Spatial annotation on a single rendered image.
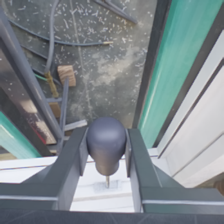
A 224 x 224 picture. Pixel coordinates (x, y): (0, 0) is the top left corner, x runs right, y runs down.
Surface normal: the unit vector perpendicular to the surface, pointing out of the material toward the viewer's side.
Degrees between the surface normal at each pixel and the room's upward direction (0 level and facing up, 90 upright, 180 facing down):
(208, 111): 90
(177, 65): 0
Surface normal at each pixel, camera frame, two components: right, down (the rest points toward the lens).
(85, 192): 0.01, -0.60
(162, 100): 0.10, 0.80
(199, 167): -1.00, 0.07
